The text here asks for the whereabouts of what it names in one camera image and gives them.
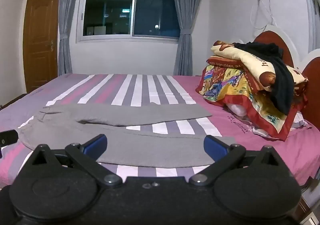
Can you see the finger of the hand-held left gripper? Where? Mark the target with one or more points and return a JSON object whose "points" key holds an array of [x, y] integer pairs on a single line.
{"points": [[8, 138]]}

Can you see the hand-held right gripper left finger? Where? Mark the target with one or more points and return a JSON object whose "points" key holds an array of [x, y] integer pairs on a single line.
{"points": [[96, 143]]}

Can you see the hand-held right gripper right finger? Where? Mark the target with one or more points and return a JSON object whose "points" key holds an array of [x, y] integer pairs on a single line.
{"points": [[215, 147]]}

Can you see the grey pants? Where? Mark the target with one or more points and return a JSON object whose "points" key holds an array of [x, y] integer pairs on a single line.
{"points": [[140, 120]]}

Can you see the white pillow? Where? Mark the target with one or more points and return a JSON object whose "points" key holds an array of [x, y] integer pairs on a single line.
{"points": [[237, 110]]}

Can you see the colourful printed blanket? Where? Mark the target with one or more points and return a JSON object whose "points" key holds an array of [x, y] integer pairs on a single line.
{"points": [[232, 84]]}

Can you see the striped pink bed sheet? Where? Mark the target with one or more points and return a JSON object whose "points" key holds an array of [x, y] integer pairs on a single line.
{"points": [[155, 90]]}

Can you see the cream patterned pillow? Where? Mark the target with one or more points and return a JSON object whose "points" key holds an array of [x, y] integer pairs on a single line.
{"points": [[252, 58]]}

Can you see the black cloth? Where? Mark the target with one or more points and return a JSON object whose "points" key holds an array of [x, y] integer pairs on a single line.
{"points": [[282, 77]]}

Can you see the wooden door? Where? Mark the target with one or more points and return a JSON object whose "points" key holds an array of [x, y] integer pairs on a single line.
{"points": [[41, 37]]}

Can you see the red and white headboard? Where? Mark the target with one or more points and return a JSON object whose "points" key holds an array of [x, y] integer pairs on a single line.
{"points": [[312, 82]]}

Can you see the grey curtain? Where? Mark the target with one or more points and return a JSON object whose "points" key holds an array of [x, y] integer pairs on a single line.
{"points": [[65, 19], [185, 19]]}

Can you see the window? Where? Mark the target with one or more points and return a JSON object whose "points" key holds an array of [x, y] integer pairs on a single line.
{"points": [[130, 2]]}

